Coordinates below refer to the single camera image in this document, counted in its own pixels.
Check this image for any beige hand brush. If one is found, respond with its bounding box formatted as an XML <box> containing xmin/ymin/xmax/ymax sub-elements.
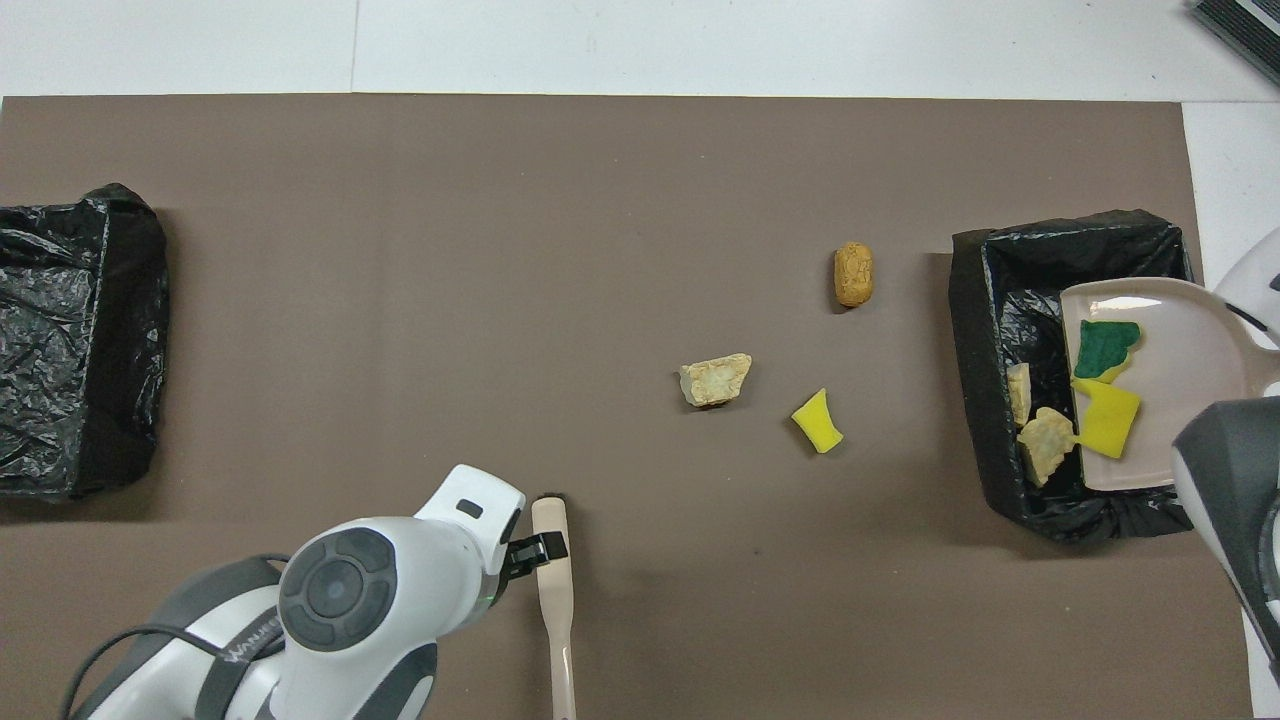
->
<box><xmin>531</xmin><ymin>493</ymin><xmax>579</xmax><ymax>720</ymax></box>

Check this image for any pale crumbly bread chunk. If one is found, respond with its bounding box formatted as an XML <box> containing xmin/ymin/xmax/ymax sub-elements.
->
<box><xmin>679</xmin><ymin>353</ymin><xmax>753</xmax><ymax>409</ymax></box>
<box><xmin>1017</xmin><ymin>406</ymin><xmax>1078</xmax><ymax>489</ymax></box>

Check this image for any small curved yellow sponge piece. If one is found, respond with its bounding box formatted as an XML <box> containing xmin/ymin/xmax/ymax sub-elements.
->
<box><xmin>790</xmin><ymin>388</ymin><xmax>844</xmax><ymax>455</ymax></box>

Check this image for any brown bread roll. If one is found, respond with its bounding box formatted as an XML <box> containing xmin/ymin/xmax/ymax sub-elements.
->
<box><xmin>834</xmin><ymin>241</ymin><xmax>875</xmax><ymax>310</ymax></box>

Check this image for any large yellow sponge piece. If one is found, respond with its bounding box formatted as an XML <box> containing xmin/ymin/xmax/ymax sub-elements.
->
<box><xmin>1071</xmin><ymin>377</ymin><xmax>1142</xmax><ymax>460</ymax></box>

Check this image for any green and yellow sponge piece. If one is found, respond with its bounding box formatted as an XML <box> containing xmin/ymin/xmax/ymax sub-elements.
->
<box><xmin>1073</xmin><ymin>319</ymin><xmax>1143</xmax><ymax>385</ymax></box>

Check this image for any beige plastic dustpan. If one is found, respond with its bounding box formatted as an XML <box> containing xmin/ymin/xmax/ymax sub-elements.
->
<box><xmin>1059</xmin><ymin>277</ymin><xmax>1280</xmax><ymax>492</ymax></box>

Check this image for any black bag lined bin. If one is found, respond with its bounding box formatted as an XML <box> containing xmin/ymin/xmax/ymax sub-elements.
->
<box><xmin>0</xmin><ymin>183</ymin><xmax>171</xmax><ymax>503</ymax></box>
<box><xmin>948</xmin><ymin>209</ymin><xmax>1244</xmax><ymax>546</ymax></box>

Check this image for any brown table mat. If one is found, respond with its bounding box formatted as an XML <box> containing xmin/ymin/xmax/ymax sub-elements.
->
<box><xmin>0</xmin><ymin>95</ymin><xmax>1253</xmax><ymax>720</ymax></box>

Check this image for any dark grey ribbed device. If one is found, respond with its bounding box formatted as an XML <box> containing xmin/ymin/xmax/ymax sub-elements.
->
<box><xmin>1188</xmin><ymin>0</ymin><xmax>1280</xmax><ymax>86</ymax></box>

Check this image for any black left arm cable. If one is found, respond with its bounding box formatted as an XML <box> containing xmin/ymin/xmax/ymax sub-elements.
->
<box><xmin>60</xmin><ymin>553</ymin><xmax>293</xmax><ymax>720</ymax></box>

